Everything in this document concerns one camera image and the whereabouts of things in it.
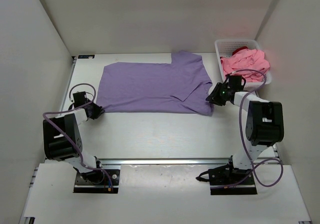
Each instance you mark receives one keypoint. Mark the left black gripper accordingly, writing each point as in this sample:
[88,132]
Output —
[99,109]

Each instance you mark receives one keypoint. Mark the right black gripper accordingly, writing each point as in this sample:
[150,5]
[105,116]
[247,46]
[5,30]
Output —
[215,98]

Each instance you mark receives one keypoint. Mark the purple t shirt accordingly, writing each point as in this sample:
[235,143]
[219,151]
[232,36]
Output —
[181,86]

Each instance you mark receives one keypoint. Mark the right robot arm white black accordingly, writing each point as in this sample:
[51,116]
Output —
[260,125]

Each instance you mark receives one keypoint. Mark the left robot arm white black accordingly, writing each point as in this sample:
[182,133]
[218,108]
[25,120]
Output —
[62,140]

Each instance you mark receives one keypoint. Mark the pink t shirt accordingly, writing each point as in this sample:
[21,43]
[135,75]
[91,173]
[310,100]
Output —
[252,65]

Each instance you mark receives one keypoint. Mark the white plastic basket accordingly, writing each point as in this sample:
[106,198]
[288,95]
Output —
[225,48]

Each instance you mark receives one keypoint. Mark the red t shirt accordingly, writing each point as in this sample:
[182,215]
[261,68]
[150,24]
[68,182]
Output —
[241,50]

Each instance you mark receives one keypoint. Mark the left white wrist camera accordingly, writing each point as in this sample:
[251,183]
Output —
[82,93]

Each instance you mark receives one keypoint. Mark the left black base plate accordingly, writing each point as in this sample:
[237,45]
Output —
[97,182]

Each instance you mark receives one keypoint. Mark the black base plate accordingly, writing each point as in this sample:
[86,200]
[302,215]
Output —
[224,182]
[97,182]

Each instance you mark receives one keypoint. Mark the aluminium rail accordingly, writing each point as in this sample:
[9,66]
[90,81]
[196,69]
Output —
[166,161]

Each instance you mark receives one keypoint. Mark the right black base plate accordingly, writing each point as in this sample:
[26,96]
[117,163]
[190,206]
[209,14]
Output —
[224,182]

